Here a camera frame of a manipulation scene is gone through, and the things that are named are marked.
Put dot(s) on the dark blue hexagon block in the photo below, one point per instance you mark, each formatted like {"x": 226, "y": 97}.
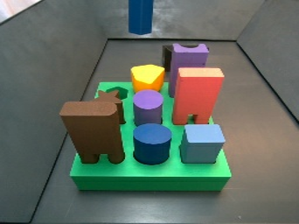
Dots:
{"x": 140, "y": 16}

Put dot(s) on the green shape sorter board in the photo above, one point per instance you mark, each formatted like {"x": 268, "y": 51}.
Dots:
{"x": 131, "y": 176}

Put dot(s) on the purple cylinder block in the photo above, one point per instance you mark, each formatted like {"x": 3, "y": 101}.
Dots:
{"x": 148, "y": 107}

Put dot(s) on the dark blue cylinder block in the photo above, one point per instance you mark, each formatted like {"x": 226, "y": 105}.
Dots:
{"x": 152, "y": 143}

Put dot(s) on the brown star block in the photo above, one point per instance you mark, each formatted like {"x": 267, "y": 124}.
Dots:
{"x": 112, "y": 97}

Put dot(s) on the yellow pentagon block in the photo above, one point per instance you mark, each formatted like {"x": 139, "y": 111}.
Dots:
{"x": 147, "y": 77}

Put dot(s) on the brown arch block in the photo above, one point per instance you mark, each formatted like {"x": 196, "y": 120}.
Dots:
{"x": 92, "y": 124}

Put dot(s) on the red arch block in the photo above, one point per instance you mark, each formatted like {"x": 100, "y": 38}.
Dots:
{"x": 198, "y": 88}

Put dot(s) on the light blue cube block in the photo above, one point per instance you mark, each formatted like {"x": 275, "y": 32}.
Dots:
{"x": 202, "y": 142}

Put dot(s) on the purple notched block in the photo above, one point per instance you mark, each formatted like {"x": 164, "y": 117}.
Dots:
{"x": 186, "y": 57}

